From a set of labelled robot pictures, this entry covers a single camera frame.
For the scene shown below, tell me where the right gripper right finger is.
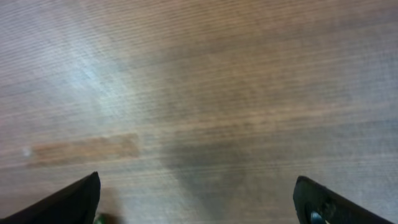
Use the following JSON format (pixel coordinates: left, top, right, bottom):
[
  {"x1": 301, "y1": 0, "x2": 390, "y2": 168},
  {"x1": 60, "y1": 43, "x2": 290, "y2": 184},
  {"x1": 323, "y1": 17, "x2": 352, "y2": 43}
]
[{"x1": 293, "y1": 175, "x2": 392, "y2": 224}]

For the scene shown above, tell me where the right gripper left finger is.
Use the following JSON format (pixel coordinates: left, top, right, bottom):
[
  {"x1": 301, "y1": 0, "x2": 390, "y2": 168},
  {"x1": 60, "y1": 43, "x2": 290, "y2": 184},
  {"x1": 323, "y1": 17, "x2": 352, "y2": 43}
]
[{"x1": 1, "y1": 172, "x2": 101, "y2": 224}]

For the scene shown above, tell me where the natural block with green side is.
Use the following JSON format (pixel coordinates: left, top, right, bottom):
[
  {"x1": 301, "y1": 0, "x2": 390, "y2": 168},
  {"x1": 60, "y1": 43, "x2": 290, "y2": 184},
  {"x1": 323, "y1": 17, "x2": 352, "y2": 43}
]
[{"x1": 93, "y1": 213, "x2": 106, "y2": 224}]

